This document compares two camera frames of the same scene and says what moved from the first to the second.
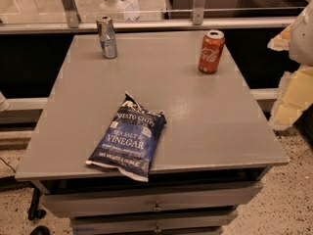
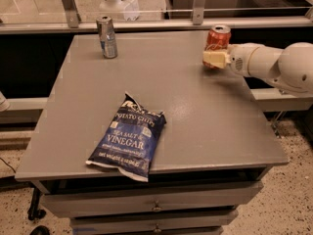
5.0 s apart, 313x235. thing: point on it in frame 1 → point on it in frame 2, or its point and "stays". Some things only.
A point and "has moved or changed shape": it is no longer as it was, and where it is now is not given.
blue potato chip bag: (128, 139) stays
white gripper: (303, 38) → (239, 60)
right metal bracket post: (199, 4) stays
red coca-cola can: (212, 47) has moved or changed shape
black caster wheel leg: (33, 212) stays
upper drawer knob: (156, 207) stays
